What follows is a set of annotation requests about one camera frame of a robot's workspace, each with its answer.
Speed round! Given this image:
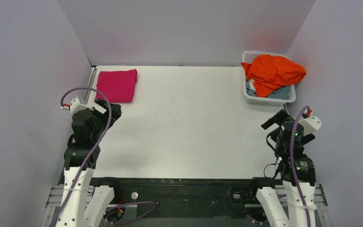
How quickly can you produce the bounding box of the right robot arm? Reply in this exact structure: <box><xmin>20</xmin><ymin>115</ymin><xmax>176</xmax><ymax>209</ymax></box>
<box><xmin>248</xmin><ymin>106</ymin><xmax>317</xmax><ymax>227</ymax></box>

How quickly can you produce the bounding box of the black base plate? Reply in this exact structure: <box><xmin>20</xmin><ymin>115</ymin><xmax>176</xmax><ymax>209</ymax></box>
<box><xmin>87</xmin><ymin>177</ymin><xmax>268</xmax><ymax>226</ymax></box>

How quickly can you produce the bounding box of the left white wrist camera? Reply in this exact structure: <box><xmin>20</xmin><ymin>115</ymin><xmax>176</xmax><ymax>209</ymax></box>
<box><xmin>60</xmin><ymin>96</ymin><xmax>107</xmax><ymax>115</ymax></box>

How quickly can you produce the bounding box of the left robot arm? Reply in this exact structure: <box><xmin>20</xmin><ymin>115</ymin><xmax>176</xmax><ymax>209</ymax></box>
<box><xmin>49</xmin><ymin>98</ymin><xmax>122</xmax><ymax>227</ymax></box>

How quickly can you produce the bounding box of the white plastic laundry basket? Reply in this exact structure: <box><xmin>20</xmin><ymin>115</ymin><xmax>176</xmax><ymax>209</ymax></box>
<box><xmin>241</xmin><ymin>51</ymin><xmax>296</xmax><ymax>107</ymax></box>

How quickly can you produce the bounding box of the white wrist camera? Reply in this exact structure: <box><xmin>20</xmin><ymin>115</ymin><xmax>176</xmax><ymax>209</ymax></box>
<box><xmin>299</xmin><ymin>109</ymin><xmax>322</xmax><ymax>136</ymax></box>
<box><xmin>60</xmin><ymin>96</ymin><xmax>107</xmax><ymax>115</ymax></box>

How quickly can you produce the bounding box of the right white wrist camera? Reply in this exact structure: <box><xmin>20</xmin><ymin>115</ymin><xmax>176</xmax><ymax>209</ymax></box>
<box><xmin>299</xmin><ymin>109</ymin><xmax>322</xmax><ymax>136</ymax></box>

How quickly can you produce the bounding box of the blue grey t shirt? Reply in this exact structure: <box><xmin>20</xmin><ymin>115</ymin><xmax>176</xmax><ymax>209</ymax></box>
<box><xmin>245</xmin><ymin>81</ymin><xmax>291</xmax><ymax>100</ymax></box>

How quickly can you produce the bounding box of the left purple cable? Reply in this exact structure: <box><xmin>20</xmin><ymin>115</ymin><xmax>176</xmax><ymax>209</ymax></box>
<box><xmin>49</xmin><ymin>87</ymin><xmax>112</xmax><ymax>227</ymax></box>

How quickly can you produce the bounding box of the orange t shirt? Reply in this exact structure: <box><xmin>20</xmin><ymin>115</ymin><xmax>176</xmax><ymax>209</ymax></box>
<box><xmin>241</xmin><ymin>54</ymin><xmax>306</xmax><ymax>98</ymax></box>

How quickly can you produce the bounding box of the folded magenta t shirt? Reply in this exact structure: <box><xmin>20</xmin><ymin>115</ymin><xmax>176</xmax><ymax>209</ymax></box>
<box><xmin>96</xmin><ymin>69</ymin><xmax>138</xmax><ymax>103</ymax></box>

